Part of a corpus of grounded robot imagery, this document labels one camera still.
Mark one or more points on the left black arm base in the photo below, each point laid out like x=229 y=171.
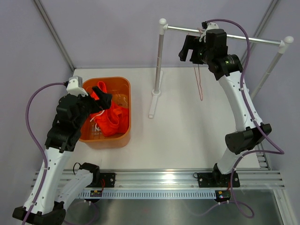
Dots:
x=104 y=179

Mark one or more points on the white slotted cable duct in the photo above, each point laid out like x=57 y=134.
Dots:
x=148 y=194

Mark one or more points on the orange shorts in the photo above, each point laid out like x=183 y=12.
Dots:
x=114 y=120

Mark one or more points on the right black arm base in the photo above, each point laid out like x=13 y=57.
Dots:
x=216 y=179

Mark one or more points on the aluminium mounting rail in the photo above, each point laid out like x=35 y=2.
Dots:
x=186 y=179

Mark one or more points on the silver clothes rack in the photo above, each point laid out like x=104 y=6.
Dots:
x=282 y=45

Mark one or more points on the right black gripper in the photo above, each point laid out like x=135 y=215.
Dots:
x=191 y=42

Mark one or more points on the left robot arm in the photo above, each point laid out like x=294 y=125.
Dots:
x=45 y=205

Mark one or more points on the orange plastic basket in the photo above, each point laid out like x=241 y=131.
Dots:
x=89 y=135

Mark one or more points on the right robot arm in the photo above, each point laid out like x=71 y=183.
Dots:
x=212 y=50

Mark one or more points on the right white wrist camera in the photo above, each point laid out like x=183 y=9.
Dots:
x=206 y=26

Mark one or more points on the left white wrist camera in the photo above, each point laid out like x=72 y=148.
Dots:
x=75 y=87

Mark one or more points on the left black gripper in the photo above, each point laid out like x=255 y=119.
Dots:
x=104 y=99

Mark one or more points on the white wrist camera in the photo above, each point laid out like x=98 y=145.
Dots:
x=75 y=87
x=206 y=26

